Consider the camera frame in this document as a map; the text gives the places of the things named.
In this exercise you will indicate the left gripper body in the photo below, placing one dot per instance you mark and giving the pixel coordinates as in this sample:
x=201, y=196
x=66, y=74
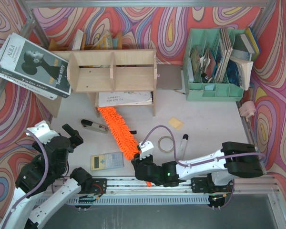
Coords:
x=70, y=137

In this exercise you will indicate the orange chenille duster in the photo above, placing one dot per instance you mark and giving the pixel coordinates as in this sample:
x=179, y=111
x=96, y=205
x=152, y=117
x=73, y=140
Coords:
x=120, y=131

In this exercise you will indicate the Twins story magazine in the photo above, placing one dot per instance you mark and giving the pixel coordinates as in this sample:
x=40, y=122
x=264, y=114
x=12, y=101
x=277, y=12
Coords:
x=33, y=67

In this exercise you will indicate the pink piggy figure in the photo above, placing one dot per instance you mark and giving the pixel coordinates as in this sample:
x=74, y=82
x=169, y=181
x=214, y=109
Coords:
x=247, y=110

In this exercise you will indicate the green plastic file organizer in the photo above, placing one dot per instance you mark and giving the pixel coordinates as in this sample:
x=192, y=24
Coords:
x=204, y=65

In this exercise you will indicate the yellow blue calculator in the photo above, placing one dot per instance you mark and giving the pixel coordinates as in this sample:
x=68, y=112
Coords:
x=107, y=161

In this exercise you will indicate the spiral notebook under shelf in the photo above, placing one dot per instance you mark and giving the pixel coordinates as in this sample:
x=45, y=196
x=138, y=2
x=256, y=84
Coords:
x=125, y=98

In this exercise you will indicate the yellow sticky note pad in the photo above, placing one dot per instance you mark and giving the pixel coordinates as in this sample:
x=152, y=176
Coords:
x=175, y=123

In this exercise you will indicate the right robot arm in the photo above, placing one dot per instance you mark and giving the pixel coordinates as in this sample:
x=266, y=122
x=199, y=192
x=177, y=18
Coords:
x=220, y=167

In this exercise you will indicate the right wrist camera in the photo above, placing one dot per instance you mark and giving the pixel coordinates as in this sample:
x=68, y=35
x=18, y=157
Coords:
x=145, y=149

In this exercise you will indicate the white black stapler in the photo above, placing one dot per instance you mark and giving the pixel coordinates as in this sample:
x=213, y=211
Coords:
x=93, y=126

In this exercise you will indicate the wooden bookshelf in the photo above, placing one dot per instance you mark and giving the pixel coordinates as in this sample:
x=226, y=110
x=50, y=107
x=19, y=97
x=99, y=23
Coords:
x=95, y=71

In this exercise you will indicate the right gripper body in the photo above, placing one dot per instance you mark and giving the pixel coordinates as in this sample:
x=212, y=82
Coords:
x=138, y=165

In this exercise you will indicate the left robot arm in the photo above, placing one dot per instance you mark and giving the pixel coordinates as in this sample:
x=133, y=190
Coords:
x=36, y=176

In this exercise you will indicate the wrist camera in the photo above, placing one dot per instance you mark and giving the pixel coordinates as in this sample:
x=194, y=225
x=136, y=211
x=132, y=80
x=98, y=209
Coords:
x=145, y=149
x=42, y=131

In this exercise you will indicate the clear tape roll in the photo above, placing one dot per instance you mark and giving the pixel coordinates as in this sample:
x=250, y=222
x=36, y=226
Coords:
x=165, y=144

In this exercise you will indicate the grey laptop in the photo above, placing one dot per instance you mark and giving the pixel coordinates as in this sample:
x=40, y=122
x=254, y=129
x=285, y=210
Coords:
x=169, y=77

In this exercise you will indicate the blue yellow book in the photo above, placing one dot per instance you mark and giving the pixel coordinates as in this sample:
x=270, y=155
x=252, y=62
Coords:
x=247, y=42

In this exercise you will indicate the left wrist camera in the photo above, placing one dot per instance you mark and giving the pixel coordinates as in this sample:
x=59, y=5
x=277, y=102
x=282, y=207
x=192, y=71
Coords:
x=42, y=131

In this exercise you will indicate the open book in organizer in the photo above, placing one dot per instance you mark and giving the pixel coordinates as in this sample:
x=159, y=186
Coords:
x=244, y=68

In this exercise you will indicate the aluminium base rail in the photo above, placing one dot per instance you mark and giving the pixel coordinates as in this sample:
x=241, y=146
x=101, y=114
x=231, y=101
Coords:
x=129, y=186

